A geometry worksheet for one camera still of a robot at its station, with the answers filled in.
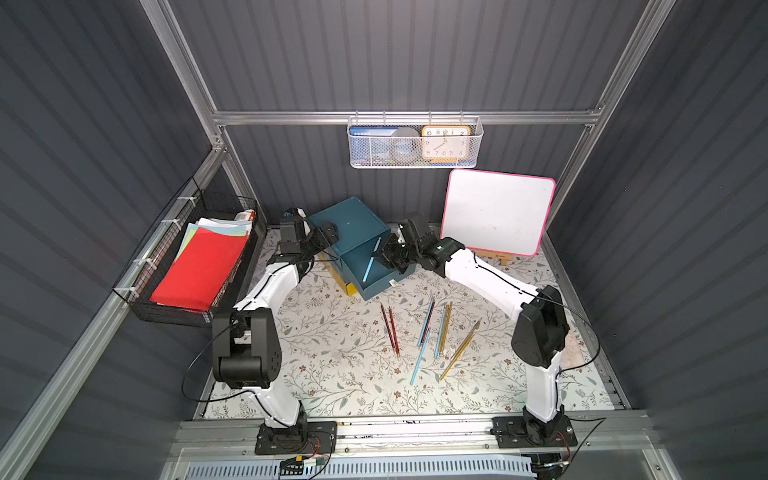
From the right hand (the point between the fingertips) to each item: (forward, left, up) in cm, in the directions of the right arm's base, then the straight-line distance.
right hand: (376, 249), depth 83 cm
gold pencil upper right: (-12, -31, -25) cm, 41 cm away
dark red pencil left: (-11, -3, -24) cm, 27 cm away
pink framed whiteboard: (+23, -40, -7) cm, 47 cm away
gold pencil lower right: (-21, -24, -24) cm, 40 cm away
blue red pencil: (-11, -15, -24) cm, 30 cm away
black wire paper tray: (+4, +48, +11) cm, 49 cm away
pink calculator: (-21, -57, -23) cm, 65 cm away
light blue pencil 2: (-14, -19, -23) cm, 33 cm away
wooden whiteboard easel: (+13, -44, -20) cm, 51 cm away
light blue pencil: (-3, +1, -2) cm, 4 cm away
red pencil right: (-14, -5, -23) cm, 27 cm away
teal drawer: (-1, +6, -6) cm, 8 cm away
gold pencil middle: (-6, -23, -24) cm, 33 cm away
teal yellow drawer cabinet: (+8, +5, -2) cm, 10 cm away
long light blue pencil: (-23, -13, -24) cm, 36 cm away
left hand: (+9, +17, -2) cm, 20 cm away
